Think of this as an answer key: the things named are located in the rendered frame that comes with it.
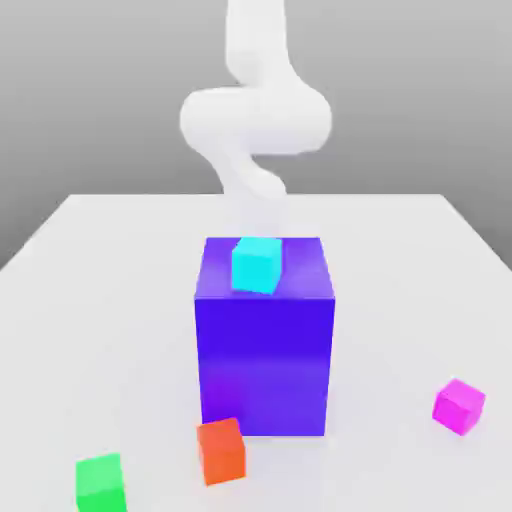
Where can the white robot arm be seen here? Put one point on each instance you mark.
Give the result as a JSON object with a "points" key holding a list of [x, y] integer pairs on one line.
{"points": [[256, 120]]}

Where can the small cyan cube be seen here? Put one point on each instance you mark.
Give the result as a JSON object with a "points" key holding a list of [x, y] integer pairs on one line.
{"points": [[254, 268]]}

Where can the small orange cube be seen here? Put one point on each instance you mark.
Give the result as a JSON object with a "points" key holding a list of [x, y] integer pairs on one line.
{"points": [[222, 454]]}

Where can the small magenta cube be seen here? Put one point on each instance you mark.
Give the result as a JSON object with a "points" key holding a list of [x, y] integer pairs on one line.
{"points": [[458, 408]]}

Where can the small green cube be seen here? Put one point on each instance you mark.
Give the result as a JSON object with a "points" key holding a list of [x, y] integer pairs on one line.
{"points": [[100, 482]]}

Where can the large purple box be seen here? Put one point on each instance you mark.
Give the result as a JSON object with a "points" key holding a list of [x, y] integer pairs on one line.
{"points": [[264, 360]]}

